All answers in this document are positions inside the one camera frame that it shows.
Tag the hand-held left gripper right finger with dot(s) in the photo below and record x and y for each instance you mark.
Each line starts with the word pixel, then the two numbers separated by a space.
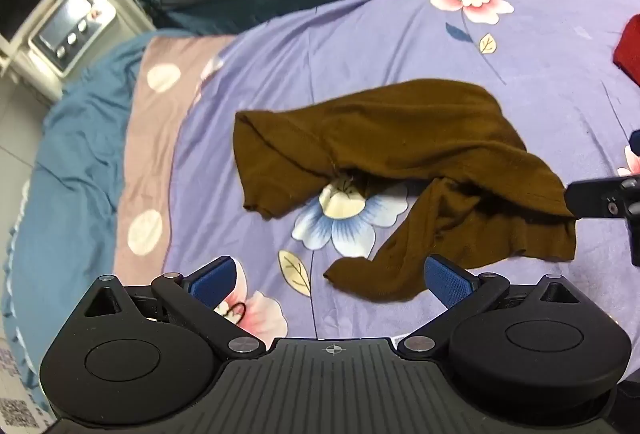
pixel 448 282

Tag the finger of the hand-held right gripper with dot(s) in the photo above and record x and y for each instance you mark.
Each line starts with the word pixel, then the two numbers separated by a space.
pixel 592 199

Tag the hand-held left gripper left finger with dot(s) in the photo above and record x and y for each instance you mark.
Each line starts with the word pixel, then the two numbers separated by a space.
pixel 216 280

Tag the brown knit garment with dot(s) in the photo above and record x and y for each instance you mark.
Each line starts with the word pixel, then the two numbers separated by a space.
pixel 400 154

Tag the floral purple blanket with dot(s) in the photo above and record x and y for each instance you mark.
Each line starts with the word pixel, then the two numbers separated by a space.
pixel 380 39

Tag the silver appliance with knobs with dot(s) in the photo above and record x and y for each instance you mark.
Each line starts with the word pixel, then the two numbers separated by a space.
pixel 67 27

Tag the red cloth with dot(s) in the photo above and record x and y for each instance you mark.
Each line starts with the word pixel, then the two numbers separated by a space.
pixel 629 49

